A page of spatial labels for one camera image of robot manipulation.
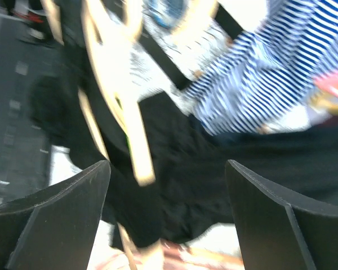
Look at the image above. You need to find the small blue floral bowl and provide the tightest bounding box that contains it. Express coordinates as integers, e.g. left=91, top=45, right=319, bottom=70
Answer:
left=145, top=0, right=188, bottom=30

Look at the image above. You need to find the cream wooden hanger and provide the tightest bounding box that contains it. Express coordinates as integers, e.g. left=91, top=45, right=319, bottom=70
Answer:
left=42, top=1, right=215, bottom=269

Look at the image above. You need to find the pink transparent basin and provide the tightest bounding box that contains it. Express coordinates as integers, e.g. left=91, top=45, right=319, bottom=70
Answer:
left=90, top=241, right=244, bottom=270

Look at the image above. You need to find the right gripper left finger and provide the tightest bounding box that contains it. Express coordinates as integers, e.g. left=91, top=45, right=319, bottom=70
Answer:
left=0, top=161, right=111, bottom=270

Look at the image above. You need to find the black tank top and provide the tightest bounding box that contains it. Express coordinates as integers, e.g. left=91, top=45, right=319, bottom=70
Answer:
left=29, top=47, right=338, bottom=248

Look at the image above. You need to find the blue striped tank top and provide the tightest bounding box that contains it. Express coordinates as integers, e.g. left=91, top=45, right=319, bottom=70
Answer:
left=185, top=1, right=338, bottom=136

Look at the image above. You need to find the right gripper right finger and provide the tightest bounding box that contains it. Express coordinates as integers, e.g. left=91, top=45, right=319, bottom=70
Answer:
left=225, top=160, right=338, bottom=270

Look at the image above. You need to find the floral tablecloth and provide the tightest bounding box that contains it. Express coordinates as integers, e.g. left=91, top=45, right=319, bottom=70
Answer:
left=126, top=16, right=232, bottom=113

